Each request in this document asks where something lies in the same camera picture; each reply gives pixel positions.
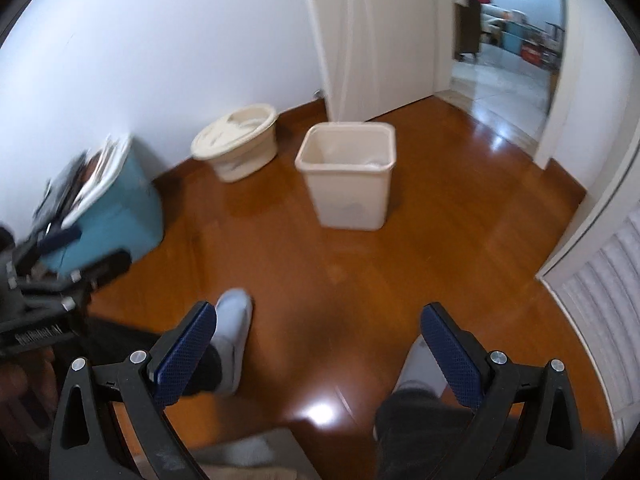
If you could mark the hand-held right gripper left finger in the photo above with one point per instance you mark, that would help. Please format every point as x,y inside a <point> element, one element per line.
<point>185,355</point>

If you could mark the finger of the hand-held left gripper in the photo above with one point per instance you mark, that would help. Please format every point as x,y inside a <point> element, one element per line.
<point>55,242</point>
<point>100,270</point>

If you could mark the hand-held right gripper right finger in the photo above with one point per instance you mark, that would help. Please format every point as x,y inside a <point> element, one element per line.
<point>450,355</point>

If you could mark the cream plastic waste bin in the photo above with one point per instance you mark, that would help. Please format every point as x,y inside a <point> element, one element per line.
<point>345,195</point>

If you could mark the white right slipper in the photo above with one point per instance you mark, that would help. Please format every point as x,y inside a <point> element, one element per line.
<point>422,365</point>

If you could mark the white slipper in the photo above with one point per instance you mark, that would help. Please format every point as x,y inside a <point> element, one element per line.
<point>235,325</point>
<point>422,365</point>

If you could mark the white left slipper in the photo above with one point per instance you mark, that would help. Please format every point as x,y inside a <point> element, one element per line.
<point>235,325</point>

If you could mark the blue storage box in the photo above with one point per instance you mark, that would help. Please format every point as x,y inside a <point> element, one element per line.
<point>125,210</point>

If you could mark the person's right leg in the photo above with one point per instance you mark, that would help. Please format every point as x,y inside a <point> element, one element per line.
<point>425,435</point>

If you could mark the stack of papers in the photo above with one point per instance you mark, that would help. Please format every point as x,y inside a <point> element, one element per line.
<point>105,160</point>

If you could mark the grey fabric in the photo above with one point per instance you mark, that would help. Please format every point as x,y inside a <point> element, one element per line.
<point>260,455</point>

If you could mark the white louvered door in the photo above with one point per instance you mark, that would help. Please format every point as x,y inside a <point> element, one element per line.
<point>600,300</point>

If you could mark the small cream bin with lid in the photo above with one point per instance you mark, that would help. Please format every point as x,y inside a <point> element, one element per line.
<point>240,145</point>

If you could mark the red crate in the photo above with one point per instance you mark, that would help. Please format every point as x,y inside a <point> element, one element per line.
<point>532,55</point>

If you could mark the blue cabinet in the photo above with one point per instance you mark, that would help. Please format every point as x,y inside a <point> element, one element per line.
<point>512,41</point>

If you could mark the dark wooden cabinet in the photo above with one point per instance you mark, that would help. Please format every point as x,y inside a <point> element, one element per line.
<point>467,10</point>

